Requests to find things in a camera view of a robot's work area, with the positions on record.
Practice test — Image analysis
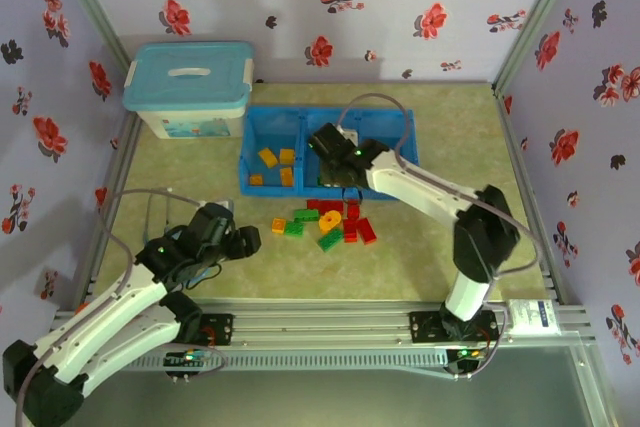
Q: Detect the yellow round lego piece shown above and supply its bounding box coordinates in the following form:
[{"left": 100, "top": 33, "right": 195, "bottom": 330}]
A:
[{"left": 318, "top": 211, "right": 344, "bottom": 233}]

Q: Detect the blue three-compartment bin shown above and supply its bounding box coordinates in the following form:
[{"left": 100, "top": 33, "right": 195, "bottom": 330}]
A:
[{"left": 238, "top": 105, "right": 420, "bottom": 200}]

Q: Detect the small circuit board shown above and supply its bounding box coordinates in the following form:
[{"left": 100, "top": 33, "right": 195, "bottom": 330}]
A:
[
  {"left": 163, "top": 348, "right": 212, "bottom": 369},
  {"left": 446, "top": 345, "right": 490, "bottom": 374}
]

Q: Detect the light blue lidded storage box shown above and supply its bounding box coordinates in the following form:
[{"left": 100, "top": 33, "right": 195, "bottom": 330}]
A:
[{"left": 122, "top": 41, "right": 256, "bottom": 141}]

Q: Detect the white labelled packet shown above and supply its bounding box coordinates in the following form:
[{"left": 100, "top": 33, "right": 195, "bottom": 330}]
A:
[{"left": 507, "top": 299, "right": 560, "bottom": 336}]

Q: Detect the blue hose ring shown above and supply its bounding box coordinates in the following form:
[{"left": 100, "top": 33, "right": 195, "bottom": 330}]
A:
[{"left": 187, "top": 246, "right": 218, "bottom": 288}]

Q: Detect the grey right arm cable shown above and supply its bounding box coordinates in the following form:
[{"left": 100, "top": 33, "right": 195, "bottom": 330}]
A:
[{"left": 338, "top": 92, "right": 544, "bottom": 381}]

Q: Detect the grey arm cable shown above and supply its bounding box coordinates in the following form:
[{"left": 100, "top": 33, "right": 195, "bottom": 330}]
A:
[
  {"left": 14, "top": 187, "right": 206, "bottom": 427},
  {"left": 338, "top": 92, "right": 544, "bottom": 381}
]

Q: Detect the grey left arm cable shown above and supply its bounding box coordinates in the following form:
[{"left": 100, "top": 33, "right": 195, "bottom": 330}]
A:
[{"left": 14, "top": 187, "right": 206, "bottom": 427}]

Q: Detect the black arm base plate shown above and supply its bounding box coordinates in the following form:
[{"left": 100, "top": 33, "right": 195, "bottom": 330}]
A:
[
  {"left": 408, "top": 310, "right": 501, "bottom": 347},
  {"left": 198, "top": 313, "right": 235, "bottom": 348}
]

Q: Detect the long aluminium mounting rail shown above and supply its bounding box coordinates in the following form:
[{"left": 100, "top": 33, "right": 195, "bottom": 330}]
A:
[{"left": 47, "top": 298, "right": 599, "bottom": 348}]

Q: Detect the aluminium side rail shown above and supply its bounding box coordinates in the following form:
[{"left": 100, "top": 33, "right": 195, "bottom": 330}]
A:
[
  {"left": 494, "top": 89, "right": 572, "bottom": 304},
  {"left": 82, "top": 111, "right": 144, "bottom": 298}
]

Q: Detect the grey slotted cable duct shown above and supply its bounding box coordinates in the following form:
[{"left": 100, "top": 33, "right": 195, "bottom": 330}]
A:
[{"left": 64, "top": 349, "right": 450, "bottom": 373}]

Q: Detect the aluminium frame post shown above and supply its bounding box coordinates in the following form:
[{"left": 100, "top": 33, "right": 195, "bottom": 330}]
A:
[{"left": 492, "top": 0, "right": 587, "bottom": 94}]

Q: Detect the aluminium frame bar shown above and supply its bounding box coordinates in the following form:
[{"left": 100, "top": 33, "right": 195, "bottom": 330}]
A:
[{"left": 569, "top": 344, "right": 619, "bottom": 427}]

